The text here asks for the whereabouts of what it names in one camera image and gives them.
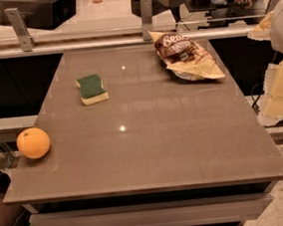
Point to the green yellow sponge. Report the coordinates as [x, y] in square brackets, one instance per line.
[91, 90]

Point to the brown bin on floor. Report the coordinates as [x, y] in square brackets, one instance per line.
[14, 215]

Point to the black box on counter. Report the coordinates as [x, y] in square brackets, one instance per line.
[39, 14]

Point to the brown chip bag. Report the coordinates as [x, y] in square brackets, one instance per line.
[185, 57]

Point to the left metal rail bracket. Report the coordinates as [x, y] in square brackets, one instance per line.
[27, 44]

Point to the orange fruit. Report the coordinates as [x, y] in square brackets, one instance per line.
[33, 142]

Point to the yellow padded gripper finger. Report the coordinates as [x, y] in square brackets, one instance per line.
[261, 31]
[271, 103]

